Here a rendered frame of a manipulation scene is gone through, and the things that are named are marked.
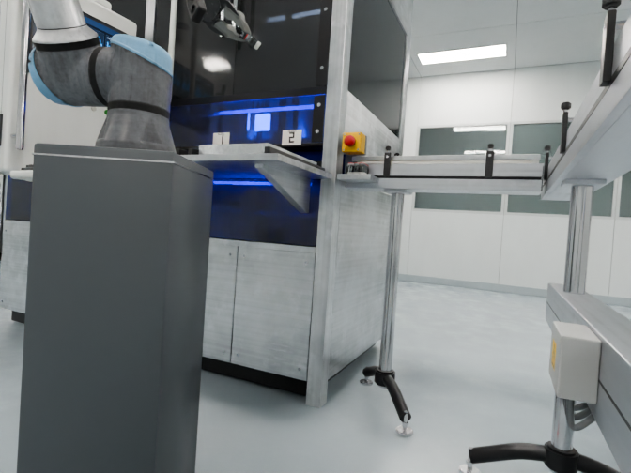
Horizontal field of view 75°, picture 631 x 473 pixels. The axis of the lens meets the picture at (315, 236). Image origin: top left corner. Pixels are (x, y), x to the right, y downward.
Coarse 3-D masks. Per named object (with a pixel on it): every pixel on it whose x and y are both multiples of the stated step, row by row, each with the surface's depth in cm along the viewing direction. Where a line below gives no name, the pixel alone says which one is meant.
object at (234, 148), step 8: (232, 144) 128; (240, 144) 126; (248, 144) 125; (256, 144) 124; (264, 144) 123; (200, 152) 133; (208, 152) 131; (216, 152) 130; (224, 152) 129; (232, 152) 128; (240, 152) 126; (248, 152) 125; (256, 152) 124; (288, 152) 133; (312, 160) 149
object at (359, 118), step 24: (408, 0) 233; (408, 24) 236; (408, 48) 240; (216, 96) 177; (240, 96) 172; (264, 96) 167; (288, 96) 162; (360, 120) 174; (312, 144) 158; (384, 144) 209
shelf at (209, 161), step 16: (192, 160) 131; (208, 160) 129; (224, 160) 127; (240, 160) 125; (256, 160) 122; (272, 160) 120; (288, 160) 124; (224, 176) 171; (240, 176) 167; (256, 176) 163; (304, 176) 153; (320, 176) 150
